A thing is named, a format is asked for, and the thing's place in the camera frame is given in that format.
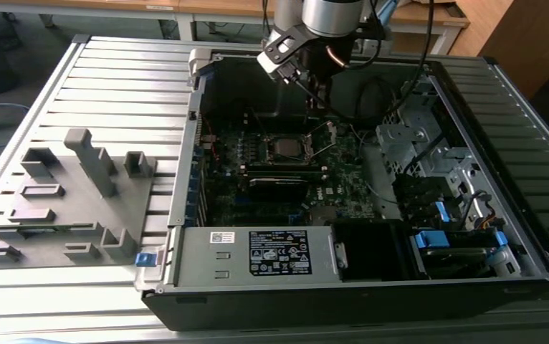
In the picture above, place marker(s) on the blue table clamp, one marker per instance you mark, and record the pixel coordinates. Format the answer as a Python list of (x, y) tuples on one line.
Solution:
[(145, 259)]

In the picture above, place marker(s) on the metal CPU socket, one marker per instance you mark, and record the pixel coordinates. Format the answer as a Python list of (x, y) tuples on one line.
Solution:
[(268, 143)]

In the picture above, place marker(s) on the small brown chipset heatsink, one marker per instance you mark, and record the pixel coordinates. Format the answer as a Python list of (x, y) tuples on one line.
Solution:
[(323, 214)]

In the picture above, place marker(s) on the silver CPU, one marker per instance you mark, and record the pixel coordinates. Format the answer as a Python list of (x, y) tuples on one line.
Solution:
[(287, 147)]

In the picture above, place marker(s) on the metal drive cage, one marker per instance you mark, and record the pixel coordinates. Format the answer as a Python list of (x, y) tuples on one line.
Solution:
[(398, 138)]

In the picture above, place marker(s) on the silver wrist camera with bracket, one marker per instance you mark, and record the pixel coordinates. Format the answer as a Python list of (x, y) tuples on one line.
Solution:
[(276, 53)]

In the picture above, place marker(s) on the black PC case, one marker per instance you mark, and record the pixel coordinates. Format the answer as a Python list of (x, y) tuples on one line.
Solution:
[(303, 308)]

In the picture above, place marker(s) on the pale blue teach pendant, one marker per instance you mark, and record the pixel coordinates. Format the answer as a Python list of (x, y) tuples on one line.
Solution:
[(387, 10)]

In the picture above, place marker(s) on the grey case latch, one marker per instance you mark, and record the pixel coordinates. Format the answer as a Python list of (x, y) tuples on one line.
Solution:
[(199, 59)]

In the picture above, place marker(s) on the blue disk carrier with disk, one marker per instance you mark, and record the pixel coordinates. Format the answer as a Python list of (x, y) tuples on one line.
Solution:
[(428, 238)]

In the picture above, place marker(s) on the wooden cabinet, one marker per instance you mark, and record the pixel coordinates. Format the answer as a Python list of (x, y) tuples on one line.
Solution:
[(533, 43)]

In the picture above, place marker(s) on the wooden desk white frame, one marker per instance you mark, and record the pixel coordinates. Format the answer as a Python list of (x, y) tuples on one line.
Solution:
[(410, 21), (88, 9)]

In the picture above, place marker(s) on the grey parts rack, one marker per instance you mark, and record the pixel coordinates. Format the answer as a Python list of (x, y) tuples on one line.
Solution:
[(77, 215)]

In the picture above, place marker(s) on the green motherboard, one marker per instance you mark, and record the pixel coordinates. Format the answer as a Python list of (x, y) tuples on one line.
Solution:
[(346, 172)]

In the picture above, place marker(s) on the grey power supply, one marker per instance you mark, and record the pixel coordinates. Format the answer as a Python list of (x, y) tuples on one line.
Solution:
[(197, 258)]

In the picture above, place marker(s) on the black connector cluster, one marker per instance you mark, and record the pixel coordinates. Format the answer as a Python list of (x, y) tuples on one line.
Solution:
[(418, 193)]

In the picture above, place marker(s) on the black graphics card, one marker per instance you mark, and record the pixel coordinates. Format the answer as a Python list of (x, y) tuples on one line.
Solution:
[(276, 190)]

